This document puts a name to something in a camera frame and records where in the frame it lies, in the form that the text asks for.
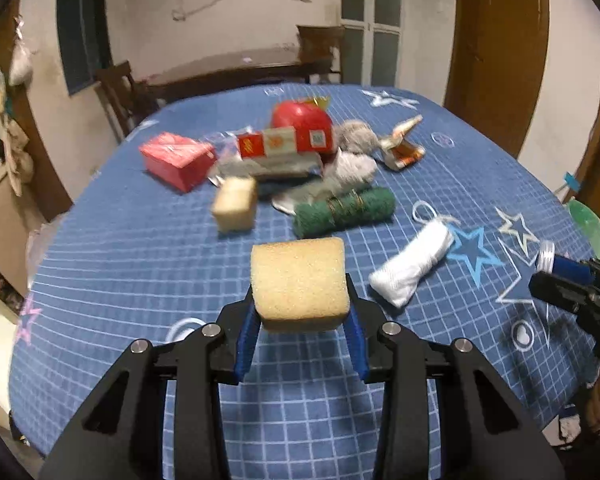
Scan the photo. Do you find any small yellow sponge block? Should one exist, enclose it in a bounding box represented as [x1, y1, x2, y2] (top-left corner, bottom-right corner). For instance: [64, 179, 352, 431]
[211, 176, 259, 234]

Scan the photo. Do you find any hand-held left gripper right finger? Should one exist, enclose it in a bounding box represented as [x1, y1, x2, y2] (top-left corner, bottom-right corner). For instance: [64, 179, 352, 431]
[344, 274, 566, 480]

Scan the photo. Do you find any large yellow sponge block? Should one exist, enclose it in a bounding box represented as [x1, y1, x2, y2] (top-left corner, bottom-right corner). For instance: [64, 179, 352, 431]
[250, 237, 350, 333]

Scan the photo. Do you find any green scouring pad roll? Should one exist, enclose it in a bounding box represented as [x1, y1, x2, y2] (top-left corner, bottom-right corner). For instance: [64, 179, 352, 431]
[293, 187, 396, 239]

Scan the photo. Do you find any green plastic bag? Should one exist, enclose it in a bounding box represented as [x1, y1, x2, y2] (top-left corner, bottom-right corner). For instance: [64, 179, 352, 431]
[567, 197, 600, 257]

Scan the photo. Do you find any blue star grid tablecloth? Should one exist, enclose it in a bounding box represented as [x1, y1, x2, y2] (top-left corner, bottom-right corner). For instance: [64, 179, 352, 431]
[7, 82, 600, 480]

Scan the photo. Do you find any red orange printed carton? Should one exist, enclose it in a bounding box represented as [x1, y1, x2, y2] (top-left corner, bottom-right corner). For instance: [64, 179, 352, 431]
[237, 127, 299, 159]

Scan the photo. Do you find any grey fluffy ball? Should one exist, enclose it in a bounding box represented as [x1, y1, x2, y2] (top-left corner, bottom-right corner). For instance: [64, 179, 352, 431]
[334, 119, 379, 154]

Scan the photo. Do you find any wooden chair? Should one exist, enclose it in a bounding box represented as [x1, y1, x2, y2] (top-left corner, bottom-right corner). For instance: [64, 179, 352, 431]
[296, 24, 346, 84]
[95, 60, 153, 142]

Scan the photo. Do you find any dark wooden dining table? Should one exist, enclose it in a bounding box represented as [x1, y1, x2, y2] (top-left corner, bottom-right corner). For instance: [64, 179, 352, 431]
[144, 47, 334, 105]

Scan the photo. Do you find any crumpled drink carton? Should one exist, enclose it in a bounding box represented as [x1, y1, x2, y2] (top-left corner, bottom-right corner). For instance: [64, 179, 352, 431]
[379, 115, 426, 171]

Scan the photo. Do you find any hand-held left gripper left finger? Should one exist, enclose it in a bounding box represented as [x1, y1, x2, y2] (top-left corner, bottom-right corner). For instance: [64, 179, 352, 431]
[40, 284, 261, 480]

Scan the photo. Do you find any brown wooden door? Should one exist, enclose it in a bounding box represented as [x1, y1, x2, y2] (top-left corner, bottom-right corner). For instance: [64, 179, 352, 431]
[444, 0, 551, 159]

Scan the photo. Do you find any grey white crumpled cloth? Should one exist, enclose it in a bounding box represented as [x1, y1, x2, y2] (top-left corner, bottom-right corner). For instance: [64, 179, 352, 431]
[325, 152, 379, 187]

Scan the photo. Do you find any clear plastic wrapper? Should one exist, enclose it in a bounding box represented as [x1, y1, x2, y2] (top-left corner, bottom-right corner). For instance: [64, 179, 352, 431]
[200, 130, 241, 157]

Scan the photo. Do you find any blue tube with silver cap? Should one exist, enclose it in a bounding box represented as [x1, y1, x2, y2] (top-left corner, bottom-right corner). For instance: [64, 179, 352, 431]
[536, 241, 595, 286]

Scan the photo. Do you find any dark window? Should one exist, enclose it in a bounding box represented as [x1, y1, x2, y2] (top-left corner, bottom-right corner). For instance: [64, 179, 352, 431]
[55, 0, 114, 96]

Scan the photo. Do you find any red cardboard box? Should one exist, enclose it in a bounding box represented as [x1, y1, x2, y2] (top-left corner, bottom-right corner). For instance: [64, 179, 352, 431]
[139, 132, 217, 194]

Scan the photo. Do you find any glass panel door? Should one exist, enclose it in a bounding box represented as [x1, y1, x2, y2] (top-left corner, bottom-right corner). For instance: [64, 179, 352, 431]
[340, 0, 404, 86]

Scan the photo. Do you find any red apple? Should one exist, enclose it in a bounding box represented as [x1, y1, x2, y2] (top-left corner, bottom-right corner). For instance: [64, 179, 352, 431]
[271, 101, 334, 152]

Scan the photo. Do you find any hanging white bag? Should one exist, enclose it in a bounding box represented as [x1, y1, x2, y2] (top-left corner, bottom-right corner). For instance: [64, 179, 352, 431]
[7, 15, 37, 87]

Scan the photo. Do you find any grey foil packet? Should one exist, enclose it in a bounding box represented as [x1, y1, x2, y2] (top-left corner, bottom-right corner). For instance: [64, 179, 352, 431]
[214, 152, 326, 182]

